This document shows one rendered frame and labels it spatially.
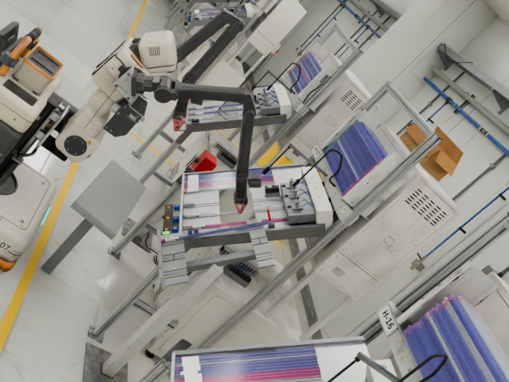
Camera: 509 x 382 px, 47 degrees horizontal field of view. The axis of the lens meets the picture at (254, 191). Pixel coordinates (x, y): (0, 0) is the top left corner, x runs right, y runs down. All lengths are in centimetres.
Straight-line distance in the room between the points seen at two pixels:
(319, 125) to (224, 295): 166
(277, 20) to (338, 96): 325
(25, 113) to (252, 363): 139
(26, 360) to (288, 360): 124
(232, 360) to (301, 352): 25
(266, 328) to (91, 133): 136
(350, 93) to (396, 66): 195
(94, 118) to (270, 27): 476
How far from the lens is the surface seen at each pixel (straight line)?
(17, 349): 287
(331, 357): 220
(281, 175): 333
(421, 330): 202
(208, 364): 216
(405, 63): 608
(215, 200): 312
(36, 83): 276
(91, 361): 305
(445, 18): 610
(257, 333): 321
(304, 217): 284
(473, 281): 210
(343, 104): 417
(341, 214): 279
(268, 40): 732
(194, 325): 315
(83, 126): 278
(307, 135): 421
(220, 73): 739
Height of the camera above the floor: 196
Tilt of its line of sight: 18 degrees down
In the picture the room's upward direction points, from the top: 45 degrees clockwise
